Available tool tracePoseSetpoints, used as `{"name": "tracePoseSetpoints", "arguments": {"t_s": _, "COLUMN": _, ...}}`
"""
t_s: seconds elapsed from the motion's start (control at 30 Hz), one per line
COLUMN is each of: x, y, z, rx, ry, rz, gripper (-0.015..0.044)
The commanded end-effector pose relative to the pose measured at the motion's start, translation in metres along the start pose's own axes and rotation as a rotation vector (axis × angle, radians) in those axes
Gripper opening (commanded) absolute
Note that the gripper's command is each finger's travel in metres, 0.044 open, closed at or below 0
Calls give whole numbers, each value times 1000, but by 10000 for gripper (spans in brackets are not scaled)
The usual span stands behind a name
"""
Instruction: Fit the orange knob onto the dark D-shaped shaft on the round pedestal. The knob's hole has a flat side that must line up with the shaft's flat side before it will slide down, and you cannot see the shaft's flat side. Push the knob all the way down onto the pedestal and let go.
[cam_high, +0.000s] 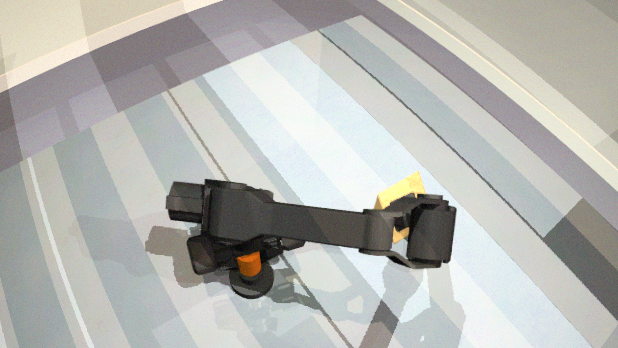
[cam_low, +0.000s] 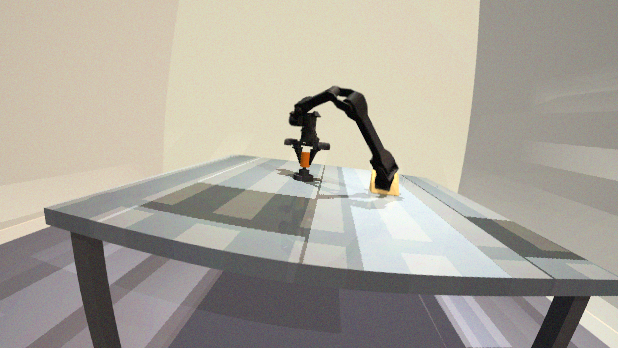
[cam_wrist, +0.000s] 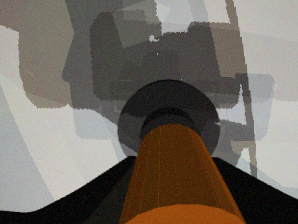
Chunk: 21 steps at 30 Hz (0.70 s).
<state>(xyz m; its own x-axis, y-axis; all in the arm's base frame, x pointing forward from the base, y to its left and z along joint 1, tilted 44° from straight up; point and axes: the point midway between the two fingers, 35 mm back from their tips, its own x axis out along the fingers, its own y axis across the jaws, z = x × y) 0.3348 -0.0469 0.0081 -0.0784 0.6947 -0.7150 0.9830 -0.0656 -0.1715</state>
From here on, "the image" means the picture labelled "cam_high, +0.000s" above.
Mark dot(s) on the orange cylinder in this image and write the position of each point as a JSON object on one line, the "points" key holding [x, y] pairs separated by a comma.
{"points": [[249, 265]]}

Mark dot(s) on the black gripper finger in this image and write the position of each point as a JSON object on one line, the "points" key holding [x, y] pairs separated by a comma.
{"points": [[270, 253], [233, 265]]}

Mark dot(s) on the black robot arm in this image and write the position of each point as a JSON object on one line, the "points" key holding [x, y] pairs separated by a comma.
{"points": [[231, 213]]}

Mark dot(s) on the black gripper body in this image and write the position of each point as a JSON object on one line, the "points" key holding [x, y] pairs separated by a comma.
{"points": [[205, 257]]}

